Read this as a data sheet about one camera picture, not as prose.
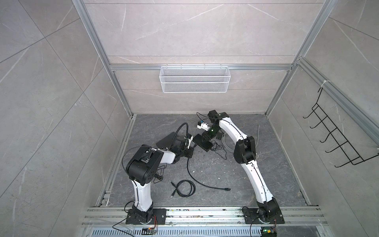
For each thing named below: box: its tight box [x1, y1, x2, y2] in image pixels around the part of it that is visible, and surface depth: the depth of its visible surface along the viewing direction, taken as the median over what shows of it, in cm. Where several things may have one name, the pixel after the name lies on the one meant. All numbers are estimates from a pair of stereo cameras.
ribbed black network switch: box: [192, 133, 214, 153], surface depth 103 cm
